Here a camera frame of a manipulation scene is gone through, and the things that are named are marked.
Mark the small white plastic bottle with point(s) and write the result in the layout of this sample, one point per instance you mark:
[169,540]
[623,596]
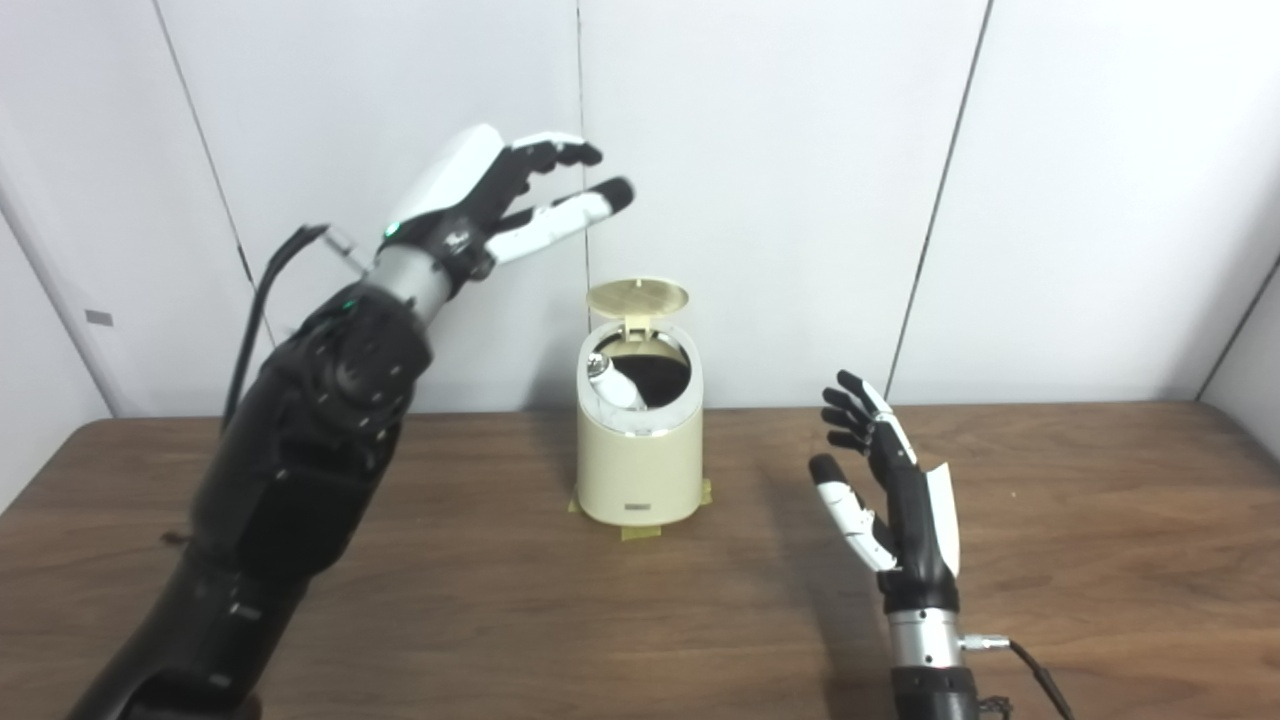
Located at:
[615,385]

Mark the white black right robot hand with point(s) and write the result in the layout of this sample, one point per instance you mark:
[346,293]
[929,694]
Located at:
[915,540]

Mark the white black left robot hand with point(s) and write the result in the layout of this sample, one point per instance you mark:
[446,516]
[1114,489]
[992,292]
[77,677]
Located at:
[450,185]

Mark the black wall panel hinge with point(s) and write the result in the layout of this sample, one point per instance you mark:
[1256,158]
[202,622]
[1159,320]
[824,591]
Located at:
[244,263]

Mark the cream-colored lidded bin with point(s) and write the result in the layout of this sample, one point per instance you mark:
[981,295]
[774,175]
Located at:
[640,470]

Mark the grey wall label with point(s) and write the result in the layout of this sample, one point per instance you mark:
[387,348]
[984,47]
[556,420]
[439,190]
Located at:
[99,318]

